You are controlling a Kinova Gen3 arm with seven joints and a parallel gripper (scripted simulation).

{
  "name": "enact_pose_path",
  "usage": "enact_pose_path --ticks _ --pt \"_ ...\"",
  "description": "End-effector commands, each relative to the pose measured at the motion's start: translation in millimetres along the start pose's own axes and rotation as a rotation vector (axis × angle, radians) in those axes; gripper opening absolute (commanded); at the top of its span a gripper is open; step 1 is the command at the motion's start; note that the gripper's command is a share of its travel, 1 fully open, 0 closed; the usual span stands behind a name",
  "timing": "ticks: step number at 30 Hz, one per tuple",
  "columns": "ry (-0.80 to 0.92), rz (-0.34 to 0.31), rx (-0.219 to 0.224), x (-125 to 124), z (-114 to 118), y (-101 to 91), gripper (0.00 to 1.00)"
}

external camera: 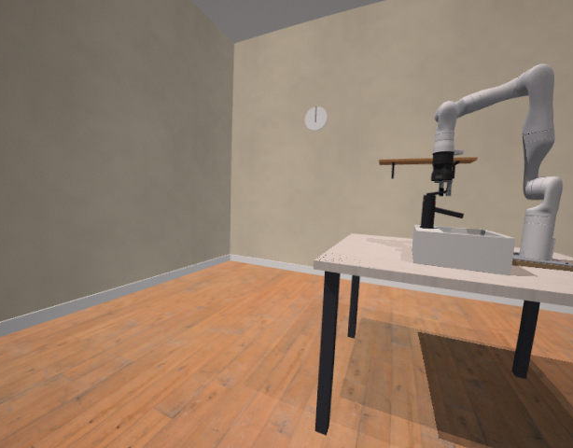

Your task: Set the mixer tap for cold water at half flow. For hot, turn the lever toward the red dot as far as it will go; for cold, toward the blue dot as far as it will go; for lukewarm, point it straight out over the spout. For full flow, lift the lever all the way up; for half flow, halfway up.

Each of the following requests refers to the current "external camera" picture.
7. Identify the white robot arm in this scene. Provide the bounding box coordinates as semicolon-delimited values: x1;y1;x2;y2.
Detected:
435;64;563;260

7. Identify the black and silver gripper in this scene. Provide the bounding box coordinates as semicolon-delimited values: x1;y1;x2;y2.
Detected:
431;139;464;196

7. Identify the black mixer tap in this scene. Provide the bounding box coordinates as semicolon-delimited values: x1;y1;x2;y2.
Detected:
420;190;464;229

